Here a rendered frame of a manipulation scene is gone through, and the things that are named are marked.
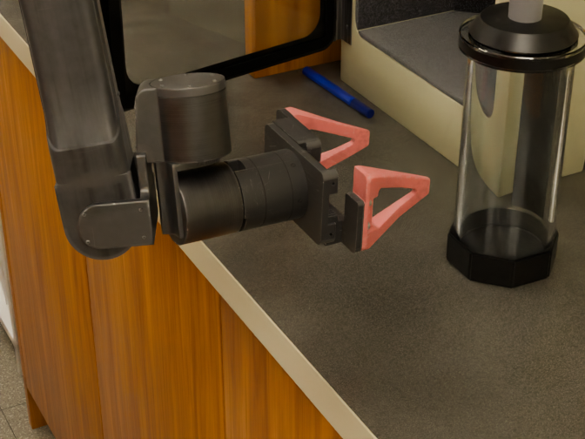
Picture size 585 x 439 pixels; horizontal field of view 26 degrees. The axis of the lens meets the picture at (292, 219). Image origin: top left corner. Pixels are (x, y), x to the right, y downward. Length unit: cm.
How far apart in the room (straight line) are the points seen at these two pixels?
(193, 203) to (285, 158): 9
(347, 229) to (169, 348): 55
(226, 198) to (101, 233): 10
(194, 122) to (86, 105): 8
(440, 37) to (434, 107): 13
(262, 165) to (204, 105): 8
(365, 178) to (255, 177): 9
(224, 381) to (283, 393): 16
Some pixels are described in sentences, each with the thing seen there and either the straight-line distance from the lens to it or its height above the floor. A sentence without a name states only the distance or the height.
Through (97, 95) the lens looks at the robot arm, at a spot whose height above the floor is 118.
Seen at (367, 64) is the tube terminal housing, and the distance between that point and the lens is 147.
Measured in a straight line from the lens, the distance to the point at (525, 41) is 106.
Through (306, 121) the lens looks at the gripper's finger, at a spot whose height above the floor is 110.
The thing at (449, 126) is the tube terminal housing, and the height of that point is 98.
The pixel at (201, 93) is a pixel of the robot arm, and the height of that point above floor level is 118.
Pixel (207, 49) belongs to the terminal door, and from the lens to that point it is 139.
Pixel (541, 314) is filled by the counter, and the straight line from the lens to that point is 113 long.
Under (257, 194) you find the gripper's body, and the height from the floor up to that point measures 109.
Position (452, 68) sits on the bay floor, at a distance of 139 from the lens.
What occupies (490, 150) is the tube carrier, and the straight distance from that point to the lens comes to 110.
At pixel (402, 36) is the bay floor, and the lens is 147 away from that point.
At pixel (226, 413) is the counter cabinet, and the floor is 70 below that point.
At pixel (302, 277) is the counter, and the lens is 116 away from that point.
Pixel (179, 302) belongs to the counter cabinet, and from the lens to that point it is 142.
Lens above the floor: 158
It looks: 31 degrees down
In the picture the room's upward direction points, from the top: straight up
